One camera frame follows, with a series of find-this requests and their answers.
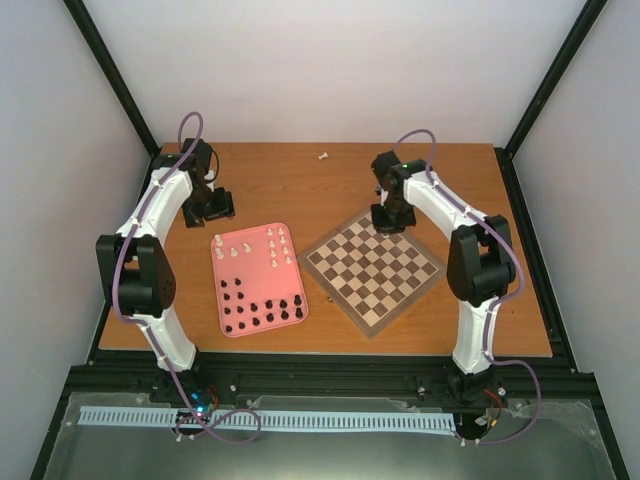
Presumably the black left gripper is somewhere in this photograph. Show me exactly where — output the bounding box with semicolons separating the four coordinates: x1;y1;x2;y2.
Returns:
183;186;235;228

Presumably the pink plastic tray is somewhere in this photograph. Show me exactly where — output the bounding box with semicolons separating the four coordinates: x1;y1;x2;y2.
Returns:
211;222;309;338

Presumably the wooden chess board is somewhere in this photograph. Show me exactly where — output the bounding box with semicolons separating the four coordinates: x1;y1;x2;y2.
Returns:
298;210;446;339

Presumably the light blue cable duct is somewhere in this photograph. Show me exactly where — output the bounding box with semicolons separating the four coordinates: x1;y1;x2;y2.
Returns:
77;406;456;435

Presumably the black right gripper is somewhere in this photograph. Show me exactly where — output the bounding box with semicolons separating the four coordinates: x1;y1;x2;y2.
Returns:
369;198;415;236

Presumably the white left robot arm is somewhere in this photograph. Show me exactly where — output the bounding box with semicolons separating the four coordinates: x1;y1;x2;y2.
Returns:
96;138;235;403

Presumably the black aluminium frame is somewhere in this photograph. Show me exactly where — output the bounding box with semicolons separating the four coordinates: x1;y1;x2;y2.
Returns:
31;1;629;479

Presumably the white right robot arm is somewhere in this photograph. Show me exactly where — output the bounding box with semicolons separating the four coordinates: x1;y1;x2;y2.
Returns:
371;151;522;375

